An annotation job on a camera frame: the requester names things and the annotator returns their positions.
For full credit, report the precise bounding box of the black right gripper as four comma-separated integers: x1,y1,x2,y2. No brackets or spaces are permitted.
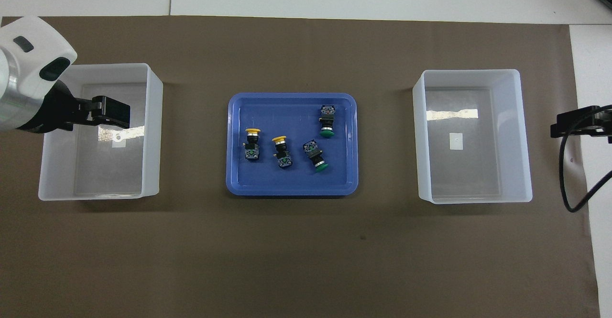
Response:
550,105,612,144

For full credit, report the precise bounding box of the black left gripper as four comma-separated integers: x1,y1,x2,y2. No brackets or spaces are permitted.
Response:
17,81,131,134

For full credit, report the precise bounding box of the yellow push button switch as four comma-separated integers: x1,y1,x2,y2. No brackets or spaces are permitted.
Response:
244,127,261,162
272,135,294,170

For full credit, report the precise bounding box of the green push button switch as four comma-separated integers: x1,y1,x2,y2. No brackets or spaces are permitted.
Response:
318,104,336,139
302,139,330,173

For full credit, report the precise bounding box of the translucent white plastic box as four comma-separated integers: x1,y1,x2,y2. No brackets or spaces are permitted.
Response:
413,69,533,205
38,63,164,201

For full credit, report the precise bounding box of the blue plastic tray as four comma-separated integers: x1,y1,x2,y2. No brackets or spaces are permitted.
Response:
226,92,359,197

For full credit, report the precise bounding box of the brown paper table mat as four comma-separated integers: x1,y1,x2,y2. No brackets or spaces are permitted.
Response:
0,16,601,318

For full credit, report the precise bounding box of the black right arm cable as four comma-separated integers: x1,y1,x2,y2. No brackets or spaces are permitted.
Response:
559,105,612,213

